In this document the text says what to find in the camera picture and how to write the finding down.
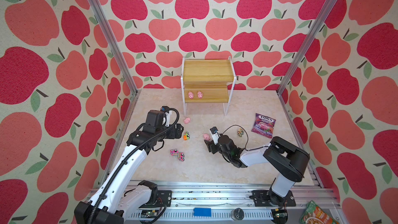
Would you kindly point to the pink toy car upper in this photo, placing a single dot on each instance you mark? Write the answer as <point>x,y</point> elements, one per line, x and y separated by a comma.
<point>174,152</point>

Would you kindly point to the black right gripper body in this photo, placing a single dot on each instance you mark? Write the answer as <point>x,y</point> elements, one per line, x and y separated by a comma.
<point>212,148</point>

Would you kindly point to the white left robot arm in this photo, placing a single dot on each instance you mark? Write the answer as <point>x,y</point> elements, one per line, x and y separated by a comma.
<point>102,207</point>

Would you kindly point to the wooden two-tier shelf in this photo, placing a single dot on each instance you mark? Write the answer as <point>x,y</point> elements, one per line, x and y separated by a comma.
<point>214,78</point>

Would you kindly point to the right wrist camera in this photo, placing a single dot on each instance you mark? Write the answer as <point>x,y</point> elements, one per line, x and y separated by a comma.
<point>214,132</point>

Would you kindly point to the multicolour toy car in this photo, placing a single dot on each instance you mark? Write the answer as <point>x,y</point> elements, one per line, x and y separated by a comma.
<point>240,132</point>

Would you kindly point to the pink green toy truck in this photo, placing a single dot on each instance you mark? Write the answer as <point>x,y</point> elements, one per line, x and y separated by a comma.
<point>181,156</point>

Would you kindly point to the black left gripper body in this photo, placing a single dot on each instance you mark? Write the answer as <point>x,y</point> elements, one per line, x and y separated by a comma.
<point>169,134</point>

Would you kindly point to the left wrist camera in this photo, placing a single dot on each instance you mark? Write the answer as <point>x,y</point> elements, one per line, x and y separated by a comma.
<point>154,120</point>

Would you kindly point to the round metal knob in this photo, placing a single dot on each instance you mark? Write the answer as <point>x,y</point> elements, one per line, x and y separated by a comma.
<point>237,214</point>

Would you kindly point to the aluminium front rail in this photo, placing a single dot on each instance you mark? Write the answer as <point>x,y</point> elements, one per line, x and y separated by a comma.
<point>222,199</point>

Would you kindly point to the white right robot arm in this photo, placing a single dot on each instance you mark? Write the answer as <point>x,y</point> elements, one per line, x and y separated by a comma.
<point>289,160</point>

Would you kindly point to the blue block on rail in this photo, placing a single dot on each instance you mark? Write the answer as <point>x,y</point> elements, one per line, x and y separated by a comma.
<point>202,212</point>

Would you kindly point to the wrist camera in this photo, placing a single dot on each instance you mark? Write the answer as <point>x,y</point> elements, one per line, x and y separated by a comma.
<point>154,120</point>
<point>214,132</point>

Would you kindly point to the green snack packet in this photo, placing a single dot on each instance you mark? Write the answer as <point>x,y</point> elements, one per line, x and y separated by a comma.
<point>313,214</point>

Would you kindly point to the purple candy bag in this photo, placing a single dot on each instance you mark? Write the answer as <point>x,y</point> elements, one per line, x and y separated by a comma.
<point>264,126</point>

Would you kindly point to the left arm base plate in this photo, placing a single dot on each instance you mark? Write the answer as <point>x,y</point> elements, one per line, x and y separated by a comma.
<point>164,197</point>

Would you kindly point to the orange green toy car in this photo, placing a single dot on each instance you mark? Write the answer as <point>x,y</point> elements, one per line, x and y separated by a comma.
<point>186,136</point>

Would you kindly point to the left aluminium frame post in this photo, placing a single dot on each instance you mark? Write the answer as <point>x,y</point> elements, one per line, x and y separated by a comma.
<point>113,44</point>

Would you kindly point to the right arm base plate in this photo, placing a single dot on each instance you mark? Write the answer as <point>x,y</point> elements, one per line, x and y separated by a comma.
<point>263,198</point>

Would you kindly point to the right aluminium frame post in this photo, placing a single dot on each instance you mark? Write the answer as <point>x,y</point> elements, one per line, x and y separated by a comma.
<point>315,27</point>

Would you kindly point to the aluminium frame post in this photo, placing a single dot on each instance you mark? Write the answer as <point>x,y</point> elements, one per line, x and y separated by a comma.
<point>315,27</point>
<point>113,44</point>

